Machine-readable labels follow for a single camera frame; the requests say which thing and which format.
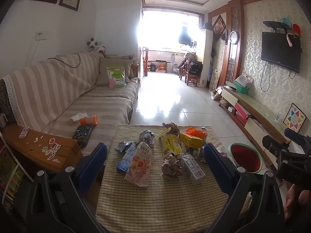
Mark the grey drink carton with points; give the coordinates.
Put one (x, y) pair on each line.
(193, 168)

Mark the wooden chairs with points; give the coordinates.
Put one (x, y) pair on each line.
(189, 76)

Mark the pink headband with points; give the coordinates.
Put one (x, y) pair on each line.
(289, 40)

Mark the sofa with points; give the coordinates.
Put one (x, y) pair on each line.
(4, 102)

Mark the white tissue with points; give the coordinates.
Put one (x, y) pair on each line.
(78, 117)

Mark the black wall television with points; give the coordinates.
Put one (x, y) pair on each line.
(280, 51)

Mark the green snack bag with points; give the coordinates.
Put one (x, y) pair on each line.
(116, 77)

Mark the orange plastic bag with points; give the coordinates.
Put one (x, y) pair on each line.
(197, 132)

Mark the long television cabinet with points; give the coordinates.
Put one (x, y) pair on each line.
(255, 111)

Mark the long yellow carton box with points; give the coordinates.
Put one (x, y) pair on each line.
(170, 144)

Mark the beige striped sofa cover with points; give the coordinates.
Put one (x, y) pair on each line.
(48, 89)

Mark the person's right hand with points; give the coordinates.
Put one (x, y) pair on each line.
(297, 202)

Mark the orange cup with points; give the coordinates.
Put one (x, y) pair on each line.
(89, 120)

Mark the wall clock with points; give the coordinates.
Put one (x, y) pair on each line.
(233, 37)

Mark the diamond framed picture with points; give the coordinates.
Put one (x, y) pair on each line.
(220, 25)

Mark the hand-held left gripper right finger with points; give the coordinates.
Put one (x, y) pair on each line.
(216, 167)

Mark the black patterned box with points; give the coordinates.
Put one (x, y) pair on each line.
(82, 133)

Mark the pill blister pack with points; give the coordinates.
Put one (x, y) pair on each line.
(23, 133)

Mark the pink snack box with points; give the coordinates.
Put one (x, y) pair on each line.
(141, 165)

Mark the star checkers board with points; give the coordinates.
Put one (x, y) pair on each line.
(294, 119)

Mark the red-brown wooden furniture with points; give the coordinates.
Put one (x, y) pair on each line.
(145, 64)

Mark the foil ball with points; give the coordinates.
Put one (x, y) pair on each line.
(147, 137)

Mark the blue white card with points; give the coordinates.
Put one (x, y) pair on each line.
(278, 117)

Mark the black backpack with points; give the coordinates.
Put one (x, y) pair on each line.
(195, 66)

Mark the white wall socket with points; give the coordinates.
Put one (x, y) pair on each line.
(41, 35)

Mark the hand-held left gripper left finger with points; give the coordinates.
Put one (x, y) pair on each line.
(93, 165)

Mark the hanging dark clothing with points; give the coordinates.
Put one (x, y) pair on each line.
(183, 35)

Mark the brown paper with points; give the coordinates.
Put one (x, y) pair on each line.
(172, 127)
(171, 166)

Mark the red bin green rim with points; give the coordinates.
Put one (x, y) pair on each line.
(244, 157)

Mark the yellow box orange print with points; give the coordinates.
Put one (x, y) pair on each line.
(192, 139)

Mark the bags beside cabinet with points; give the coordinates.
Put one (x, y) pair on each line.
(216, 93)

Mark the blue snack box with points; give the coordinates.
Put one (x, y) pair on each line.
(126, 160)

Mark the green box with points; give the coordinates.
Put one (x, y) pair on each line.
(240, 88)

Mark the wooden side table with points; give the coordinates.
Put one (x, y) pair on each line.
(31, 150)

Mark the red flat box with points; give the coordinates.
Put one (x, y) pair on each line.
(241, 110)

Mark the black and white plush toy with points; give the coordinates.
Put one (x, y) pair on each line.
(94, 45)

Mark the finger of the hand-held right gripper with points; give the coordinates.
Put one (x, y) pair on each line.
(273, 143)
(296, 136)

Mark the white plastic bag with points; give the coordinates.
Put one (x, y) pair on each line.
(244, 79)

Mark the red round object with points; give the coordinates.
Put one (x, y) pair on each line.
(296, 29)

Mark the beige cushion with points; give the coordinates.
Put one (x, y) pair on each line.
(107, 71)

